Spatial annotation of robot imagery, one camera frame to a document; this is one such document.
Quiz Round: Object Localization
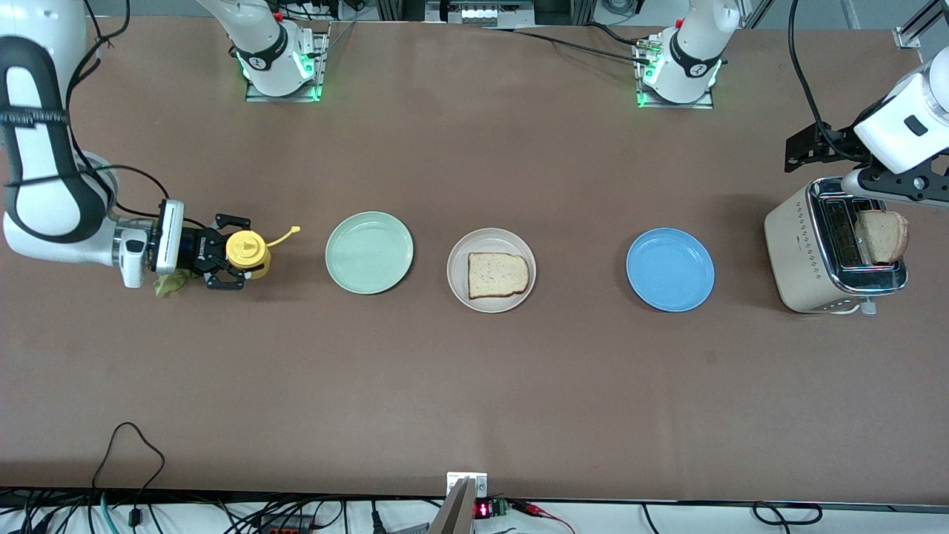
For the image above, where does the yellow squeeze bottle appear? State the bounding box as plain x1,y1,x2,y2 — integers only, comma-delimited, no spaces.
225,225,302,282

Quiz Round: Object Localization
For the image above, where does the green lettuce leaf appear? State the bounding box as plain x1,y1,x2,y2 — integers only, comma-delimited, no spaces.
153,268,196,300

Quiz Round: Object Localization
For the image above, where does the toasted bread slice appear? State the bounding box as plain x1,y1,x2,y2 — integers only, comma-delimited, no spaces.
854,210,910,265
467,252,531,300

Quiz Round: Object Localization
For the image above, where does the mint green plate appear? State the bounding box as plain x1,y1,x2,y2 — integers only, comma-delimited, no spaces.
325,211,414,295

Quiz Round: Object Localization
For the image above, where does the blue plate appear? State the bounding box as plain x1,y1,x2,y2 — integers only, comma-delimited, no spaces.
626,227,715,313

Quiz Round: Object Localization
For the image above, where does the beige plate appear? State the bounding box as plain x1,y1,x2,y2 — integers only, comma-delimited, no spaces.
446,228,537,314

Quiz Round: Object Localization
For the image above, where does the beige chrome toaster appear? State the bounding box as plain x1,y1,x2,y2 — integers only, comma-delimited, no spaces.
764,176,910,317

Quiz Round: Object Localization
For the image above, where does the metal device with lights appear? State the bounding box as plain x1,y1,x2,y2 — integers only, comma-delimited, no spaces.
425,0,536,27

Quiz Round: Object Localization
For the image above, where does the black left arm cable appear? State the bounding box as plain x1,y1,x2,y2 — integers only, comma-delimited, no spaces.
787,0,853,160

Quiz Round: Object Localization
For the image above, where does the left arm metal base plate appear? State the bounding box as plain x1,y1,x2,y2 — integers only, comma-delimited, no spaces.
632,37,717,111

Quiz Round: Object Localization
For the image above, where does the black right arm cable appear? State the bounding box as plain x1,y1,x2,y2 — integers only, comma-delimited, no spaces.
65,0,208,231

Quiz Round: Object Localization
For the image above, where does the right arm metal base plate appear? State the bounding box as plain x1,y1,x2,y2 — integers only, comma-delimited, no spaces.
245,21,331,103

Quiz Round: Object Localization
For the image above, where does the black cable to arm base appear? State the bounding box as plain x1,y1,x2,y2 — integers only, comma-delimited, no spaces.
482,22,653,64

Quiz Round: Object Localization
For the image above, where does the black looped table cable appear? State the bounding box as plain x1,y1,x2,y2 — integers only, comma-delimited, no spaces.
90,422,166,529

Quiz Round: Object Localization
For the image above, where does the metal post base bracket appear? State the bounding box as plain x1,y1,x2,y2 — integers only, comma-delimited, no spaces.
446,472,489,499

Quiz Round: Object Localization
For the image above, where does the aluminium extrusion post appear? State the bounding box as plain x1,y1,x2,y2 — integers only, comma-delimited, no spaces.
429,478,475,534

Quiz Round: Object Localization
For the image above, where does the black coiled cable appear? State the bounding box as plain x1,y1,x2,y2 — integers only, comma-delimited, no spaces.
753,502,824,526

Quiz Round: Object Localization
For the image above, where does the red clip cable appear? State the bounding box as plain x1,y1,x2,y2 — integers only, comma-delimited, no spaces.
510,501,575,534

